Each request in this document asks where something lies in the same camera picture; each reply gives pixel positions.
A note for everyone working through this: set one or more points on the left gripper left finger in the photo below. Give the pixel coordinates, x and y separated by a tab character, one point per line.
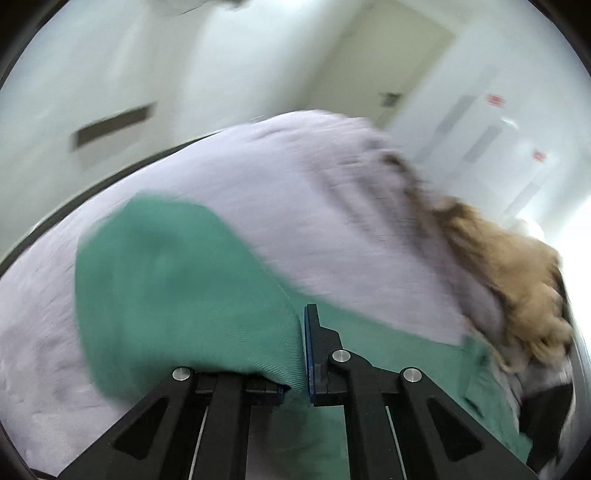
190	426

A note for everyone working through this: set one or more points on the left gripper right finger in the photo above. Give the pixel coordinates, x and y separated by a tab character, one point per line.
400	425

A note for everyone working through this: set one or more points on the green garment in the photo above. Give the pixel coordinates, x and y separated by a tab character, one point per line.
163	284

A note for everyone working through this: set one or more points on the tan knitted sweater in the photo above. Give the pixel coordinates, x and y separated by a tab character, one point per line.
521	272

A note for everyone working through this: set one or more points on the lavender embossed bedspread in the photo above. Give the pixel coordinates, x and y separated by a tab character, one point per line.
310	196

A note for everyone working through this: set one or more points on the white door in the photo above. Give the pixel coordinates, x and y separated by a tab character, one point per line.
379	63

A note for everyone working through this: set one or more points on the dark wall vent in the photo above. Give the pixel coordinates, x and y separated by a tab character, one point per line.
124	126

